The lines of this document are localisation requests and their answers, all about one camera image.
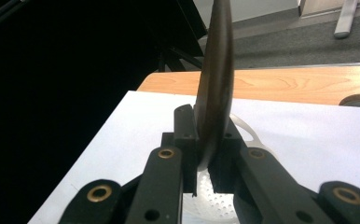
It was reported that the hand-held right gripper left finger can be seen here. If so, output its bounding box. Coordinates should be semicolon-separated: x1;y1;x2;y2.
161;104;200;198

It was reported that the grey metal leg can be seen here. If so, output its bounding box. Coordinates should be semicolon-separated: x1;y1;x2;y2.
333;0;359;40

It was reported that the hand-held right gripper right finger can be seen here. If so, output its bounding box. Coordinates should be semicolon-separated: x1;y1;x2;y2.
207;117;248;194

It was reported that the white perforated strainer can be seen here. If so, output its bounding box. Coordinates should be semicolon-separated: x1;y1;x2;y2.
182;113;279;224

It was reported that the wooden table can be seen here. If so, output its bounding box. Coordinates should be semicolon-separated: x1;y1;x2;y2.
136;64;360;106

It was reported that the black metal stand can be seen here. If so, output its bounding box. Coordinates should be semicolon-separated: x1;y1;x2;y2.
156;0;209;73

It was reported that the dark comb with handle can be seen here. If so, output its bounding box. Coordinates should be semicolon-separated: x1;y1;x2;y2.
196;0;235;171

